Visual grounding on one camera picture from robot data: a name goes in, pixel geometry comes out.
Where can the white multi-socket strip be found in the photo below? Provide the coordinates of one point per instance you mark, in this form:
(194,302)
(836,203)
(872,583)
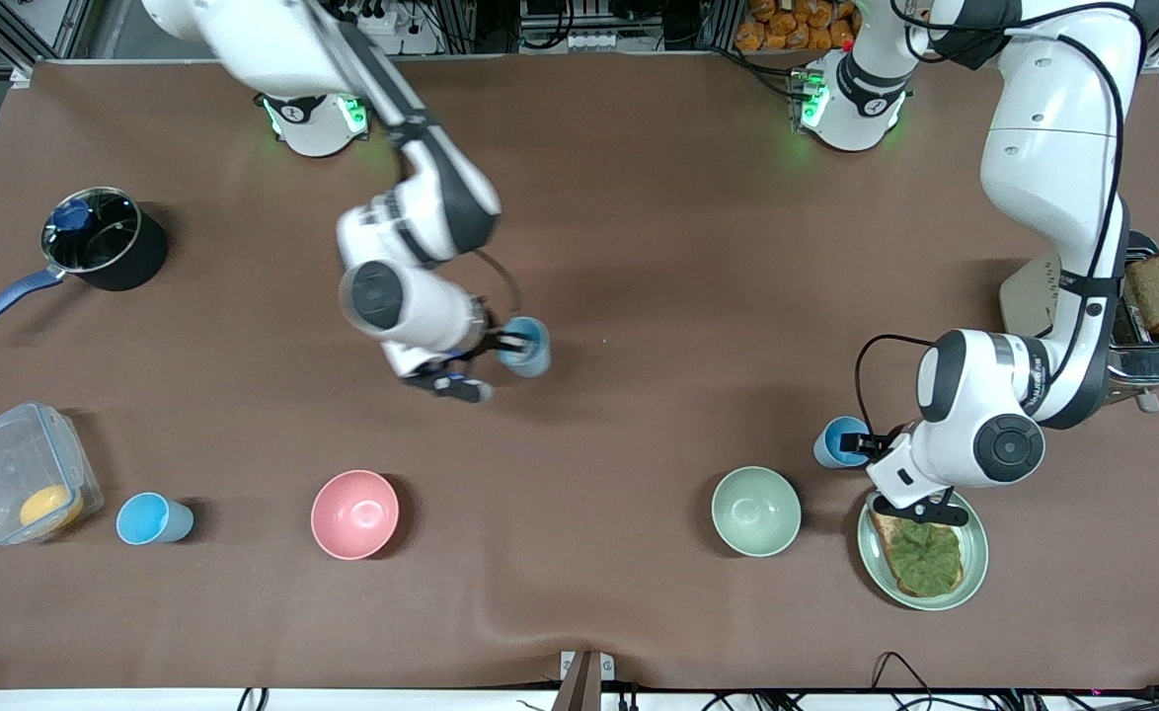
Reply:
(592,40)

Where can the brown bread slice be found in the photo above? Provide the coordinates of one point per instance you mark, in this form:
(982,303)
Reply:
(886,538)

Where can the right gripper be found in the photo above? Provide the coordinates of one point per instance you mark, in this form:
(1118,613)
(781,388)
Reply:
(492,341)

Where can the glass lid with blue knob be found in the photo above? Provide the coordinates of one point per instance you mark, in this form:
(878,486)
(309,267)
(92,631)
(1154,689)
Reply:
(91,232)

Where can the blue plastic cup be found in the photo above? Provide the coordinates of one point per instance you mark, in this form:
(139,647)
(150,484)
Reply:
(829,449)
(150,519)

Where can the green bowl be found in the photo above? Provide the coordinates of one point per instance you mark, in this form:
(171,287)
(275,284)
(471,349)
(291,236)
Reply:
(756,512)

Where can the blue cup with white residue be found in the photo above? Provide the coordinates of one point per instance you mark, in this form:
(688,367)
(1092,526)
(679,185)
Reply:
(532,357)

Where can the metal table edge bracket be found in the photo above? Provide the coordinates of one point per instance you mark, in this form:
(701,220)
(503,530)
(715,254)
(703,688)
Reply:
(586,679)

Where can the white power strip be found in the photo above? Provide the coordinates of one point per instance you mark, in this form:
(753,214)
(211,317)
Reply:
(377,20)

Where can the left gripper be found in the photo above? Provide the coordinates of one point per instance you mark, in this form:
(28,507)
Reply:
(882,443)

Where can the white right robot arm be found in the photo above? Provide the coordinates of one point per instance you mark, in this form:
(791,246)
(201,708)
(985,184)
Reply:
(422,212)

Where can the beige chrome toaster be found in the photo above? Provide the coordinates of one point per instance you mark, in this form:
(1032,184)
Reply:
(1157,360)

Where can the green plate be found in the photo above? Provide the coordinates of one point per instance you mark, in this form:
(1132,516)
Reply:
(974,558)

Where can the green lettuce leaf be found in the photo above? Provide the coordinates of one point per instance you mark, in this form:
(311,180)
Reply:
(925,558)

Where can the clear plastic container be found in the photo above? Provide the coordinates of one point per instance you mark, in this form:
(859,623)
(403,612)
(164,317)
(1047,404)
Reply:
(7,464)

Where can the orange round food piece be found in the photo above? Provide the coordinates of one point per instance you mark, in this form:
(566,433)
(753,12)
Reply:
(50,507)

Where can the bag of orange buns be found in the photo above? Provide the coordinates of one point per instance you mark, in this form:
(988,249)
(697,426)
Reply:
(797,25)

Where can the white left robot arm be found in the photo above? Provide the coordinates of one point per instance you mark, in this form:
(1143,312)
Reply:
(1053,148)

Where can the pink bowl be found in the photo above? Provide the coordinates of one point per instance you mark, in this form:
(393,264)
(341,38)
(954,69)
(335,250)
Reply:
(354,514)

